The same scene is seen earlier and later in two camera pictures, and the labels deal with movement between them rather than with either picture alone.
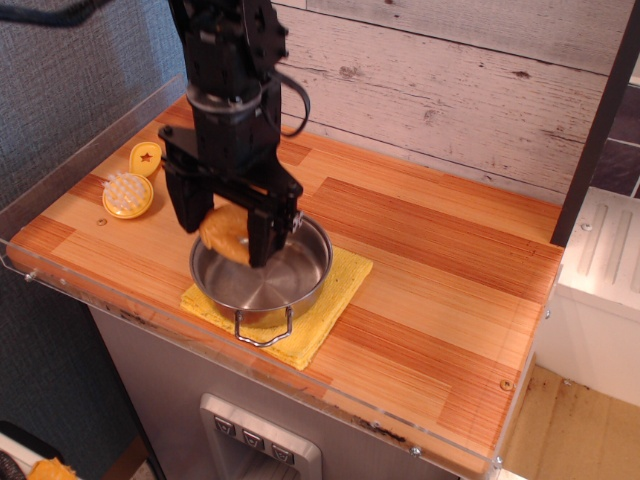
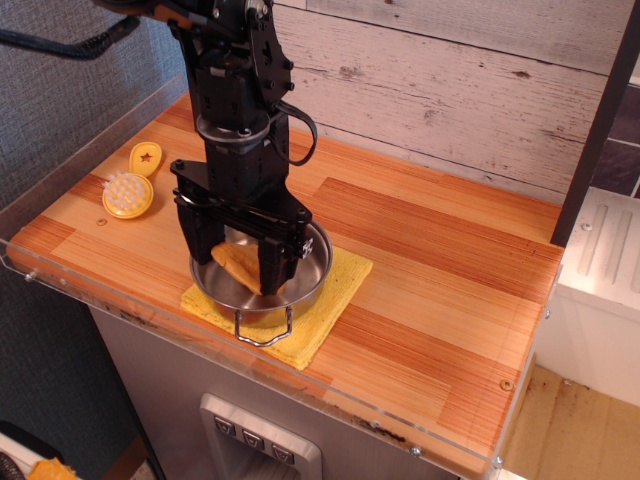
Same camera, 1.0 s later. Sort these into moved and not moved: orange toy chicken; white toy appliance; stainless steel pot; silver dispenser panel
Moved: orange toy chicken
Not moved: white toy appliance; silver dispenser panel; stainless steel pot
